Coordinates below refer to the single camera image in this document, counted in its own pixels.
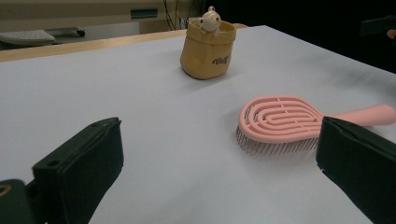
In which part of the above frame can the wooden cabinet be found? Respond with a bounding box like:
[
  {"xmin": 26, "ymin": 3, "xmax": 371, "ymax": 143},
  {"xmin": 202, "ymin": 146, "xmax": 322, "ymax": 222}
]
[{"xmin": 0, "ymin": 0, "xmax": 200, "ymax": 32}]

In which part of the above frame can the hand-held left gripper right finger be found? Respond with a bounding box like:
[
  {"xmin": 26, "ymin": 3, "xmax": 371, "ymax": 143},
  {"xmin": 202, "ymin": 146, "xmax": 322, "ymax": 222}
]
[{"xmin": 315, "ymin": 116, "xmax": 396, "ymax": 224}]

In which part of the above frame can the small wooden holder cup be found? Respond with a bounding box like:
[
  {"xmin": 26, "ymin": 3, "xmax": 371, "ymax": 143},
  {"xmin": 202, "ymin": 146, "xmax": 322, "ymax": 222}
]
[{"xmin": 179, "ymin": 19, "xmax": 237, "ymax": 80}]

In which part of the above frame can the pink hairbrush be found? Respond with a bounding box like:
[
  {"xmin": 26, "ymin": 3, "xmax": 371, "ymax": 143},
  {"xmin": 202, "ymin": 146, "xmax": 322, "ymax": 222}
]
[{"xmin": 235, "ymin": 95, "xmax": 396, "ymax": 156}]

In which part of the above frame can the bundle of wall cables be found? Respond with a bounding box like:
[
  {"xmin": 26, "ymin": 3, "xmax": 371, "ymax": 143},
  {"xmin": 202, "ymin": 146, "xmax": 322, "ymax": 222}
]
[{"xmin": 162, "ymin": 0, "xmax": 191, "ymax": 31}]

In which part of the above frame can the wooden table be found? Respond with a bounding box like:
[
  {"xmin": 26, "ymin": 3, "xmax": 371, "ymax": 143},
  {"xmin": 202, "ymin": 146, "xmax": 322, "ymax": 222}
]
[{"xmin": 0, "ymin": 22, "xmax": 250, "ymax": 63}]

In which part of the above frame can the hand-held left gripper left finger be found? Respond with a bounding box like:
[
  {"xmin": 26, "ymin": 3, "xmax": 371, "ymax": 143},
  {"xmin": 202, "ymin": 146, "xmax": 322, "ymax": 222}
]
[{"xmin": 32, "ymin": 117, "xmax": 125, "ymax": 224}]

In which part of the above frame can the black curtain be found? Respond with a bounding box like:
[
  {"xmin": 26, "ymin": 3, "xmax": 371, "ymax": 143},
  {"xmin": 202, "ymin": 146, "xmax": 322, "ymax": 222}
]
[{"xmin": 214, "ymin": 0, "xmax": 396, "ymax": 75}]

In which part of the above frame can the grey chair base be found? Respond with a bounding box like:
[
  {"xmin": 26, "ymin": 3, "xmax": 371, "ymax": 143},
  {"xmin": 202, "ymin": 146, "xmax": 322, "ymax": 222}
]
[{"xmin": 0, "ymin": 26, "xmax": 87, "ymax": 48}]

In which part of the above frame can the white bear figurine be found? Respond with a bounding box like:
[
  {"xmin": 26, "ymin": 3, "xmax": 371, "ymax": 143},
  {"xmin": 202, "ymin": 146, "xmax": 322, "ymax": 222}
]
[{"xmin": 198, "ymin": 5, "xmax": 222, "ymax": 35}]

